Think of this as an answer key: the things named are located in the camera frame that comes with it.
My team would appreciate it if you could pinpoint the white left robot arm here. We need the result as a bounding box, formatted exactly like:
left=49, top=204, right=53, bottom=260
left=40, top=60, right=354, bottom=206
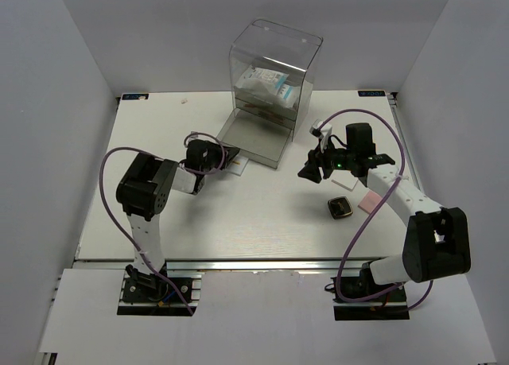
left=115, top=139, right=239, bottom=301

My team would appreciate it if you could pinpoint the blue table corner label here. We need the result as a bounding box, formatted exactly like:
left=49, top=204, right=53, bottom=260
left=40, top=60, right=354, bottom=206
left=357, top=90, right=386, bottom=97
left=121, top=93, right=149, bottom=101

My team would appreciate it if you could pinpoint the clear acrylic makeup organizer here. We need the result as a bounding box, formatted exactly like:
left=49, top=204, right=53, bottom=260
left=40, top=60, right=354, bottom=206
left=218, top=19, right=323, bottom=169

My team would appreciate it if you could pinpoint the blue table corner label left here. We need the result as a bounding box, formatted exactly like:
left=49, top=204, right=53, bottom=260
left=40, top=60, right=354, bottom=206
left=121, top=93, right=149, bottom=101

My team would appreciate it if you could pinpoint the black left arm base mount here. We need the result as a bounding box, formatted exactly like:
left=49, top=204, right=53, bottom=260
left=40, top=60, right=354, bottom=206
left=117, top=265, right=202, bottom=317

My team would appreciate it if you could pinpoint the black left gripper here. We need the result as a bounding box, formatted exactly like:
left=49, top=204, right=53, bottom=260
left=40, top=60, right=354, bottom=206
left=200, top=139, right=239, bottom=175

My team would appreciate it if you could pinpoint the black gold compact case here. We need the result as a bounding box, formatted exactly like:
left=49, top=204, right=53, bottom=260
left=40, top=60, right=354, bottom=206
left=328, top=196, right=353, bottom=219

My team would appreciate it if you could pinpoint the white pad with yellow stick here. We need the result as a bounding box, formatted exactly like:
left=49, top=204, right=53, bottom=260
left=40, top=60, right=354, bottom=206
left=226, top=156, right=249, bottom=177

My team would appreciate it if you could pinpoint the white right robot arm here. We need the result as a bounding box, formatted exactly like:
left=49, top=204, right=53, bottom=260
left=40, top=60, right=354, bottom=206
left=298, top=120, right=471, bottom=301

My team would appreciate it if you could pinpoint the aluminium front rail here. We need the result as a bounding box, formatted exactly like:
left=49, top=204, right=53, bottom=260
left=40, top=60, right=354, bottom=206
left=71, top=257, right=450, bottom=274

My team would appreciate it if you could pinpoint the white pad right yellow stick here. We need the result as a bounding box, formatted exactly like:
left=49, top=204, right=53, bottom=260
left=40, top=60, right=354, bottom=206
left=332, top=177, right=358, bottom=192

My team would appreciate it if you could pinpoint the blue table corner label right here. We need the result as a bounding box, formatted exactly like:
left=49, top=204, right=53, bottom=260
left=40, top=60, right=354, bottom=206
left=357, top=90, right=386, bottom=97

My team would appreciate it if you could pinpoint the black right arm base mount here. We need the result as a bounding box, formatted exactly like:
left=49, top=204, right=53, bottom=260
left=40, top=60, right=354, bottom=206
left=324, top=269, right=410, bottom=321

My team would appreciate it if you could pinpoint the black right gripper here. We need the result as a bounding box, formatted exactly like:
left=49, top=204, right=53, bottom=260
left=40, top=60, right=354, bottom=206
left=297, top=138, right=356, bottom=184

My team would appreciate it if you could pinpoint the pink sticky pad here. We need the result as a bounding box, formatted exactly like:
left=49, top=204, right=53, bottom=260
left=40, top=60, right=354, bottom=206
left=358, top=190, right=382, bottom=214

